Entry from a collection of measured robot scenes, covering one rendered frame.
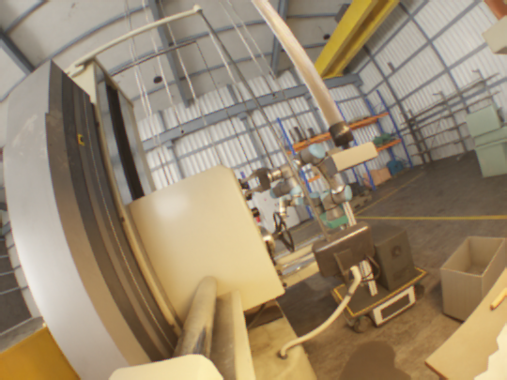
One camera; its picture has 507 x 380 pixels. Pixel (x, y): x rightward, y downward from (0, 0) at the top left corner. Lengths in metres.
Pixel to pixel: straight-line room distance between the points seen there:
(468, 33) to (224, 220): 9.60
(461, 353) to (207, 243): 1.25
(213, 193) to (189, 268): 0.45
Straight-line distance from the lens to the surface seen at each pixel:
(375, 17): 9.49
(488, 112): 5.65
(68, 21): 7.74
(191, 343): 0.66
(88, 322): 0.88
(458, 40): 9.88
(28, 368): 2.62
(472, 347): 0.88
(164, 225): 1.29
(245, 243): 1.25
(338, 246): 1.20
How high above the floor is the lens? 1.64
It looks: 3 degrees up
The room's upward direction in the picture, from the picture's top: 23 degrees counter-clockwise
